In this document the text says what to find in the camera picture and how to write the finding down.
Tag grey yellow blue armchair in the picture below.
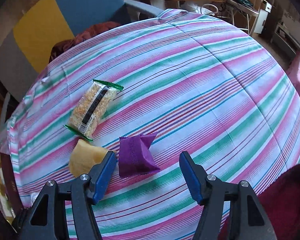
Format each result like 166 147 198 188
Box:
0 0 166 95

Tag striped bed sheet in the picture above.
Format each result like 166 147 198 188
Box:
0 9 300 239

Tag gold metal tin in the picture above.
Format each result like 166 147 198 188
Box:
0 152 24 225

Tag red blanket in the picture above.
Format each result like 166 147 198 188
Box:
217 163 300 240

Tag white metal rack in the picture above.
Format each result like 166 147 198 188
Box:
225 0 263 36

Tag dark red cloth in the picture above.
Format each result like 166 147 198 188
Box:
49 21 121 63

